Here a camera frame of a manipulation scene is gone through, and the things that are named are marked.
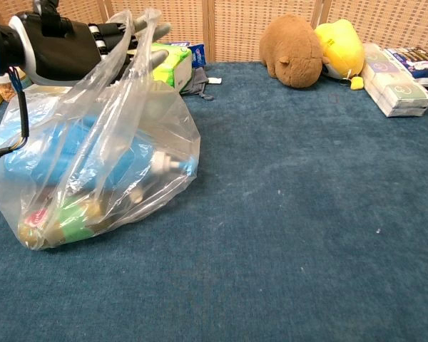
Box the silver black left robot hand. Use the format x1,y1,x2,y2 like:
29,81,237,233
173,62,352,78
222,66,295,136
8,0,173,87

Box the clear plastic bag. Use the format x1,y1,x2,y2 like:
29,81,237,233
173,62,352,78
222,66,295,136
0,8,202,252

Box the green tissue pack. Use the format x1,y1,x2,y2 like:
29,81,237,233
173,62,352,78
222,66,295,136
150,42,194,90

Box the blue bottle with white nozzle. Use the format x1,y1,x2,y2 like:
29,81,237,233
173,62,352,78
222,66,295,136
2,113,198,194

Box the small blue packet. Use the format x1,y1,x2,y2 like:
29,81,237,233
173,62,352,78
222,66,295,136
190,43,207,69

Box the grey cloth pouch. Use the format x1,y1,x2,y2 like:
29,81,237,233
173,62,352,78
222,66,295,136
179,65,223,102

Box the small green item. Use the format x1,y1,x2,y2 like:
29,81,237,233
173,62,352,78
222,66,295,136
45,198,98,247

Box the wicker folding screen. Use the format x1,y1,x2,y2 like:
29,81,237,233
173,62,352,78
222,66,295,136
0,0,428,64

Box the brown capybara plush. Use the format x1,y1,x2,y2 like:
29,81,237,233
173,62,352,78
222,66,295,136
258,13,325,89

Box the yellow plush toy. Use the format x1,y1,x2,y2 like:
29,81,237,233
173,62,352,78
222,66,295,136
313,18,366,91

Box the blue carpet table cover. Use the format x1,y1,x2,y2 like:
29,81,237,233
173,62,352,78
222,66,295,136
0,61,428,342

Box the pastel multi-pack tissues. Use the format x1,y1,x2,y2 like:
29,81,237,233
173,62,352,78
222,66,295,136
361,42,428,118

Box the dark blue snack pack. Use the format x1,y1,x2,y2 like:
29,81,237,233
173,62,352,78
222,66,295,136
382,46,428,88

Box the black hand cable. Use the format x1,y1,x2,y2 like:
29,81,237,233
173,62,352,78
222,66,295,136
0,66,31,162

